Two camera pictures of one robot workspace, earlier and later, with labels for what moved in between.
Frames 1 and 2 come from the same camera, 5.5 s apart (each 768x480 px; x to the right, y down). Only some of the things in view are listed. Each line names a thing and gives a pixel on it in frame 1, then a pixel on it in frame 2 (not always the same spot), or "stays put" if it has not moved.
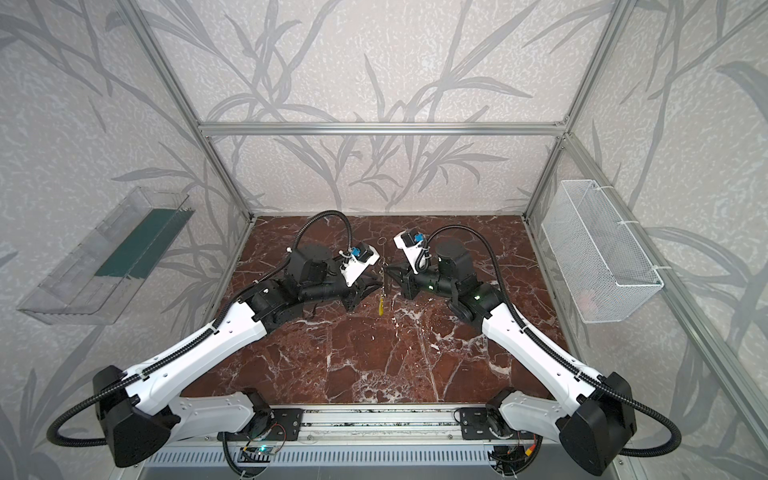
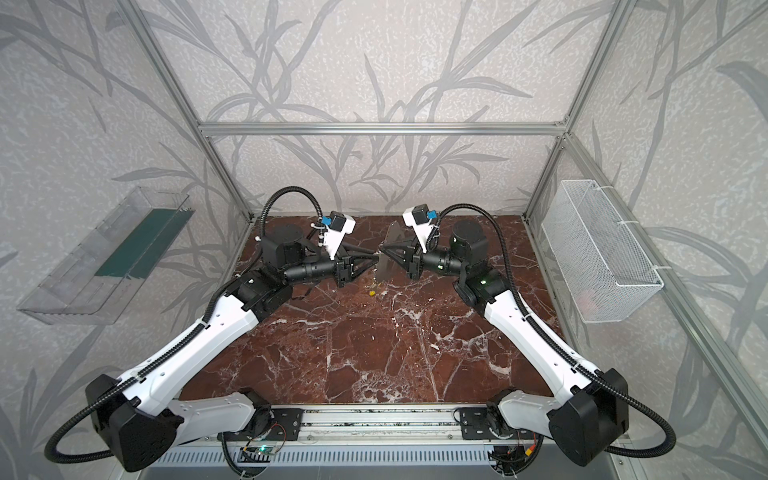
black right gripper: [409, 282] to [411, 263]
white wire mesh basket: [604, 269] stays put
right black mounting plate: [487, 423] stays put
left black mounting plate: [274, 424] stays put
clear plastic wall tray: [100, 273] stays put
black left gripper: [350, 289] to [344, 268]
